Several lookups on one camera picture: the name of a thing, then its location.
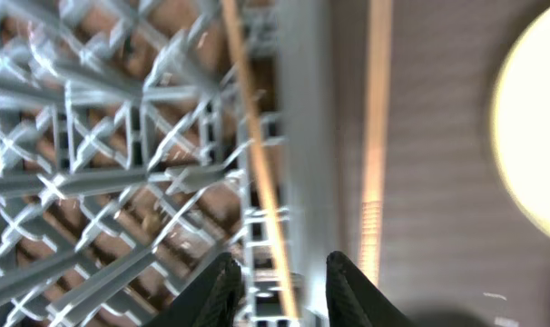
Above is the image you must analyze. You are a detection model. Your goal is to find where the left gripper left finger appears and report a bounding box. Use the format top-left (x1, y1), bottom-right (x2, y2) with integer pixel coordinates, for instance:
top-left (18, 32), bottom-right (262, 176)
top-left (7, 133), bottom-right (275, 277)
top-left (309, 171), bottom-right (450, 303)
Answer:
top-left (143, 253), bottom-right (244, 327)

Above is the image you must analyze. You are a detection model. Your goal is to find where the dark brown serving tray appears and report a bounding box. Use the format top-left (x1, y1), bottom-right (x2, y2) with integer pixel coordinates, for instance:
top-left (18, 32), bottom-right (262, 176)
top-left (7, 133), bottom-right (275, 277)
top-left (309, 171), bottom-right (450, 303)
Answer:
top-left (329, 0), bottom-right (550, 327)

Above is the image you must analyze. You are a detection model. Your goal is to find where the wooden chopstick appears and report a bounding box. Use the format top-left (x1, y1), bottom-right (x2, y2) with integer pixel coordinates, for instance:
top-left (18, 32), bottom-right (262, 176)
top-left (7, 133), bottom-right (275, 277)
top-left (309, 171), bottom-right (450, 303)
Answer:
top-left (358, 0), bottom-right (393, 284)
top-left (221, 0), bottom-right (300, 321)

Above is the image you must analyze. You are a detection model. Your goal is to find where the yellow round plate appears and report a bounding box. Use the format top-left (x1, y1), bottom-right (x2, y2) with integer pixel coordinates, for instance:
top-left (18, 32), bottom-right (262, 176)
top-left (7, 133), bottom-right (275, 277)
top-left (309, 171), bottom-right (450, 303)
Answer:
top-left (489, 7), bottom-right (550, 238)

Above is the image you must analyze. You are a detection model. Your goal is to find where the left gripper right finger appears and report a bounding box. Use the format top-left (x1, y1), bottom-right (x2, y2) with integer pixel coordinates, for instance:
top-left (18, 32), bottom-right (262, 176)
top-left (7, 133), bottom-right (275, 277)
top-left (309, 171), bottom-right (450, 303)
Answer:
top-left (326, 251), bottom-right (413, 327)

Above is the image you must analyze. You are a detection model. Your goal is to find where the grey plastic dish rack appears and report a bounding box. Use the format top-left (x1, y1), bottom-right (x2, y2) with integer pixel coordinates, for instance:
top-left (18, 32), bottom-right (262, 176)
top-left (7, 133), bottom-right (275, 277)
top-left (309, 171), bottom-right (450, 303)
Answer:
top-left (0, 0), bottom-right (329, 326)

